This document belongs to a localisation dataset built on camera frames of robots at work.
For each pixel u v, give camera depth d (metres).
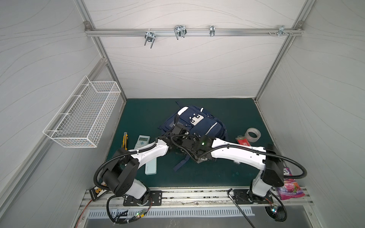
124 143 0.93
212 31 0.78
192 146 0.58
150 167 0.82
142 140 0.93
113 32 0.78
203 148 0.52
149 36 0.79
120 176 0.43
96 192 0.73
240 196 0.73
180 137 0.69
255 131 0.98
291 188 0.75
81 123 0.68
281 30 0.76
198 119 0.99
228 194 0.75
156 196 0.74
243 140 0.95
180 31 0.77
